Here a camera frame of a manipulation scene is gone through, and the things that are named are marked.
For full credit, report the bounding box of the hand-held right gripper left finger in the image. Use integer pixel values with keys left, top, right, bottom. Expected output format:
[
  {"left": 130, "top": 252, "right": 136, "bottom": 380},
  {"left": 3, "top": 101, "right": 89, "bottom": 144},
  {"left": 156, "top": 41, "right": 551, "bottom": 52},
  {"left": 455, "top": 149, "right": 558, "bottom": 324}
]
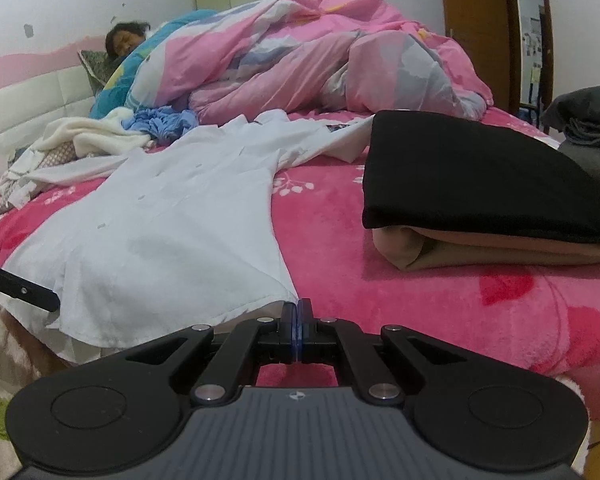
[{"left": 124, "top": 300, "right": 300, "bottom": 406}]

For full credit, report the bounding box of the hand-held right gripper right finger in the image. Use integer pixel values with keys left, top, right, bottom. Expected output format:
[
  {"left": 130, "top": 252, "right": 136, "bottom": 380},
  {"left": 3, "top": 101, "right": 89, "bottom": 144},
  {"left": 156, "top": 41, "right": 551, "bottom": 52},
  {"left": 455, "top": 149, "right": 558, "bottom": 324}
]
[{"left": 299, "top": 299, "right": 469, "bottom": 405}]

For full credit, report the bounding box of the white shirt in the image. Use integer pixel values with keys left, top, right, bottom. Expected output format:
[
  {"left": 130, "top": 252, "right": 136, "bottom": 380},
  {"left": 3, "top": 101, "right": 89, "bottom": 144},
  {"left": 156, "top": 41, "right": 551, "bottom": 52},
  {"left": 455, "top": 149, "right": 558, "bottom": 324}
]
[{"left": 0, "top": 108, "right": 376, "bottom": 351}]

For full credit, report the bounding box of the white sweatshirt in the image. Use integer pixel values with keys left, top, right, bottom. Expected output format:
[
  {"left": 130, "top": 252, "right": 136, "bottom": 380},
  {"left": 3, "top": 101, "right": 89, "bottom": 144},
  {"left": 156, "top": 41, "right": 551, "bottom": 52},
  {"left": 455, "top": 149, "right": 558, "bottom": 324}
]
[{"left": 0, "top": 152, "right": 49, "bottom": 209}]

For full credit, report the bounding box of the pink floral bed blanket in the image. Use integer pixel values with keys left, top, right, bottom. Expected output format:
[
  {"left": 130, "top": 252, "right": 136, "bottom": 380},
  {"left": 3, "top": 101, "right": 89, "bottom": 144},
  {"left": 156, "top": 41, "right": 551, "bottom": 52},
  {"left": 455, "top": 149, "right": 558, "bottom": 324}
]
[{"left": 0, "top": 105, "right": 600, "bottom": 421}]

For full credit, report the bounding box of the white padded headboard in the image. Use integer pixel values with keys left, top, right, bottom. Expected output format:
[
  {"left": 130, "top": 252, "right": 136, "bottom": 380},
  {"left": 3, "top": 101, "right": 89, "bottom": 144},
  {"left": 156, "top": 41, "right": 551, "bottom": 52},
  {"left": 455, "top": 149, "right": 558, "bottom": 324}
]
[{"left": 0, "top": 67, "right": 99, "bottom": 196}]

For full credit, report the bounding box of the cream fleece garment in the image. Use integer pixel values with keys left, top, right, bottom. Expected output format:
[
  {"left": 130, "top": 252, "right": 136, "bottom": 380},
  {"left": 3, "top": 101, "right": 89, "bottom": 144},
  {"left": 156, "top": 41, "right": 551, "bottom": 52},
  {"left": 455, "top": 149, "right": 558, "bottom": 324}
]
[{"left": 29, "top": 107, "right": 154, "bottom": 159}]

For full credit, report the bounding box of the folded tan garment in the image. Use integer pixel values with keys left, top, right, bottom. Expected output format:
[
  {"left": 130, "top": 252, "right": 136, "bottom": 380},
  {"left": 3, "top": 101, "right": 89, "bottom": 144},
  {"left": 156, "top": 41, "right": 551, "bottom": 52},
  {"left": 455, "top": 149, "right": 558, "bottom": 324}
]
[{"left": 371, "top": 224, "right": 600, "bottom": 272}]

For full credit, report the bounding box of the crumpled blue cloth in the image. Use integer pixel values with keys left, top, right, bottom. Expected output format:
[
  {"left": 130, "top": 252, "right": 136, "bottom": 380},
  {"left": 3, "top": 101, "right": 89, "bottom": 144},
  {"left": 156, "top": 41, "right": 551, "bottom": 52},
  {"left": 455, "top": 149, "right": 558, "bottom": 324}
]
[{"left": 121, "top": 106, "right": 200, "bottom": 142}]

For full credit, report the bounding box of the cyan patterned blanket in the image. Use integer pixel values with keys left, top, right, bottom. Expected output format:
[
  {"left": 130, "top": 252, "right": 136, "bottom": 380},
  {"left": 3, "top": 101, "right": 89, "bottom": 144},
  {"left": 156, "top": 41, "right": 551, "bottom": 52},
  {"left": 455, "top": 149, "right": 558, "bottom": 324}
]
[{"left": 89, "top": 8, "right": 216, "bottom": 120}]

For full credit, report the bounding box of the folded black garment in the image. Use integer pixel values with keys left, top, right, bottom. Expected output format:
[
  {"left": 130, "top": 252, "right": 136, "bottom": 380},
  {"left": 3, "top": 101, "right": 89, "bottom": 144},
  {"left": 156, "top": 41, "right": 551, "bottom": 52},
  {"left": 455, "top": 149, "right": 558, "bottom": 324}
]
[{"left": 362, "top": 109, "right": 600, "bottom": 245}]

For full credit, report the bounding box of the green patterned pillow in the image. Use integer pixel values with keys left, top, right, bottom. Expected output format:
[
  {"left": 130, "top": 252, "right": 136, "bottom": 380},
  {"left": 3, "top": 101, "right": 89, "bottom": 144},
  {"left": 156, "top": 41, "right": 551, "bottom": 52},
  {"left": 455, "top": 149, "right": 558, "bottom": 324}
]
[{"left": 77, "top": 48, "right": 121, "bottom": 96}]

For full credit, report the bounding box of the pink and grey quilt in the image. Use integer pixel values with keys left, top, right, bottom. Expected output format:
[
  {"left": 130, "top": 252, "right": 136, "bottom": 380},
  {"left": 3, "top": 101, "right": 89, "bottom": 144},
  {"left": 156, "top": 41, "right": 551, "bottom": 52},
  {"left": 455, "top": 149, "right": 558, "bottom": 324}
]
[{"left": 124, "top": 0, "right": 495, "bottom": 124}]

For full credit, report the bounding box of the grey garment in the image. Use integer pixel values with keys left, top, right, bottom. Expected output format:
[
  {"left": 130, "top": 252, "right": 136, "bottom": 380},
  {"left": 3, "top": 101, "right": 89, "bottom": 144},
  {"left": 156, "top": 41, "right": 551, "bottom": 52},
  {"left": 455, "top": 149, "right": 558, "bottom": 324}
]
[{"left": 539, "top": 85, "right": 600, "bottom": 196}]

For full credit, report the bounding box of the brown wooden door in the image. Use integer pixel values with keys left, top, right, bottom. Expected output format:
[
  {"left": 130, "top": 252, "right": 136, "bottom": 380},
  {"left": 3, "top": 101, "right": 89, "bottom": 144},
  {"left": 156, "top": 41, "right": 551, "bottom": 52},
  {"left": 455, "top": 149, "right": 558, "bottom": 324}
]
[{"left": 437, "top": 0, "right": 524, "bottom": 111}]

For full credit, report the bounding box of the wooden door frame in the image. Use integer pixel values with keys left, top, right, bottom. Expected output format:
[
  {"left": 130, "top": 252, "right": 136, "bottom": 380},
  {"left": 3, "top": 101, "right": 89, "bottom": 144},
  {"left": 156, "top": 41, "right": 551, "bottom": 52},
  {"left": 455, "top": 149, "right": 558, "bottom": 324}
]
[{"left": 502, "top": 0, "right": 557, "bottom": 121}]

